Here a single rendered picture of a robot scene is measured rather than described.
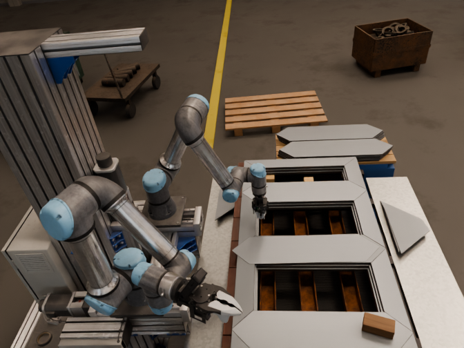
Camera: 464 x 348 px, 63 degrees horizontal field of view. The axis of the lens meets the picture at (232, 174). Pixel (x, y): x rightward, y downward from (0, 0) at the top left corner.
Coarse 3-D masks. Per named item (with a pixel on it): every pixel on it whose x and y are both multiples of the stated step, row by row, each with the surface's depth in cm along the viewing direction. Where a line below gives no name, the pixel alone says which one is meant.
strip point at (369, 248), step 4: (360, 236) 196; (360, 240) 194; (364, 240) 193; (368, 240) 193; (360, 244) 191; (364, 244) 191; (368, 244) 191; (372, 244) 191; (376, 244) 190; (364, 248) 189; (368, 248) 189; (372, 248) 189; (376, 248) 189; (364, 252) 187; (368, 252) 187; (372, 252) 187; (364, 256) 185; (368, 256) 185
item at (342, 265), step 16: (272, 208) 223; (288, 208) 223; (304, 208) 222; (320, 208) 221; (336, 208) 220; (352, 208) 217; (256, 224) 211; (256, 272) 188; (368, 272) 182; (256, 288) 181; (256, 304) 174
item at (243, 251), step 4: (244, 240) 200; (248, 240) 200; (240, 244) 198; (244, 244) 198; (248, 244) 198; (240, 248) 196; (244, 248) 196; (248, 248) 196; (240, 252) 194; (244, 252) 194; (248, 252) 194; (240, 256) 192; (244, 256) 192; (248, 256) 192; (244, 260) 190; (248, 260) 190
